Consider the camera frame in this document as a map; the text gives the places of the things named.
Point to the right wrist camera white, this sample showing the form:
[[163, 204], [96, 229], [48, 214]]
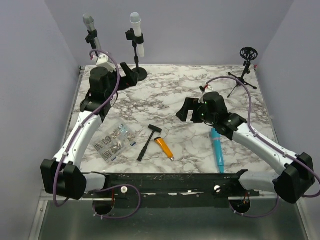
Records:
[[205, 88]]

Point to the clear plastic screw box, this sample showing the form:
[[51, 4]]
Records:
[[117, 139]]

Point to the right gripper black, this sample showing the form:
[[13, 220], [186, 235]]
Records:
[[191, 104]]

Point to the black front mounting rail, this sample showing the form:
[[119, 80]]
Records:
[[172, 190]]

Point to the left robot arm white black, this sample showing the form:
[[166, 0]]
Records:
[[61, 175]]

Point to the black hammer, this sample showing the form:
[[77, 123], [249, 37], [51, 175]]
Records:
[[154, 129]]

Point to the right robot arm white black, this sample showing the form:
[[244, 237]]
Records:
[[293, 172]]

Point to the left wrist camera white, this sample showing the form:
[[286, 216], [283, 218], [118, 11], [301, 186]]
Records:
[[103, 61]]

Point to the blue microphone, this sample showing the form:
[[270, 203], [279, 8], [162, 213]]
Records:
[[216, 141]]

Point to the white microphone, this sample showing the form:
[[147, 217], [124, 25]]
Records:
[[135, 21]]

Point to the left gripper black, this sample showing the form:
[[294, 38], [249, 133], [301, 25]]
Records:
[[127, 81]]

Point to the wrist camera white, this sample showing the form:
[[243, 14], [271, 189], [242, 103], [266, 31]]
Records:
[[103, 61], [205, 88]]

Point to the black tripod shock-mount stand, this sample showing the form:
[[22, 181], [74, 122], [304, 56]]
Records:
[[248, 54]]

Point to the grey microphone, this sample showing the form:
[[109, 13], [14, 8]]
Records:
[[89, 22]]

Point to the orange utility knife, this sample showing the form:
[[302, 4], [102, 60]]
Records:
[[160, 141]]

